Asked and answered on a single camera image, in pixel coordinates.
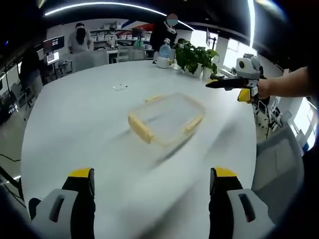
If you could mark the white storage shelf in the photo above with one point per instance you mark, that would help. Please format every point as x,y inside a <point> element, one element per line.
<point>124,36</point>

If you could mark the monitor on stand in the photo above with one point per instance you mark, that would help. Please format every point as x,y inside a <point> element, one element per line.
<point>210,37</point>

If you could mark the small screen on stand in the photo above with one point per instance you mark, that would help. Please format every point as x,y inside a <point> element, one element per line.
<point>52,57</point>

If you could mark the green potted plant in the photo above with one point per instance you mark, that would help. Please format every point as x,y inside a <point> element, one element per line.
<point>194,54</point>

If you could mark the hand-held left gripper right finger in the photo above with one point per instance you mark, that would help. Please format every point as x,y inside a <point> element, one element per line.
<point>221,199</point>

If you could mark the grey mesh office chair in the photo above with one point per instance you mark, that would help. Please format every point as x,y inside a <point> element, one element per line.
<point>279,169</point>

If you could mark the large wall screen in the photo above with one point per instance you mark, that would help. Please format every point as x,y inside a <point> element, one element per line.
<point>53,44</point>

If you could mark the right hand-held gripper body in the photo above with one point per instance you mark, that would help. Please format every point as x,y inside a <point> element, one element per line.
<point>249,71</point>

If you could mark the clear plastic buckle container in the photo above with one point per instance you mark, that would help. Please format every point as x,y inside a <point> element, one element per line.
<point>169,117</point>

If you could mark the straight ceiling light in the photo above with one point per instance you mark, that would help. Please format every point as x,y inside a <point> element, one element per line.
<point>252,22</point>

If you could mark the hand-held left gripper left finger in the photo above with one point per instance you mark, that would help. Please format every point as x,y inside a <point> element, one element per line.
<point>79,199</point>

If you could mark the small white plant pot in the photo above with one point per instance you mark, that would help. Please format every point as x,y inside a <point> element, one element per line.
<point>207,74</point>

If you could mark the small white card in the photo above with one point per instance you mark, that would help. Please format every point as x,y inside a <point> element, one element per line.
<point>120,87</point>

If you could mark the curved ceiling light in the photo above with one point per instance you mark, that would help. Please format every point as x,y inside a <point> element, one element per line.
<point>112,7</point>

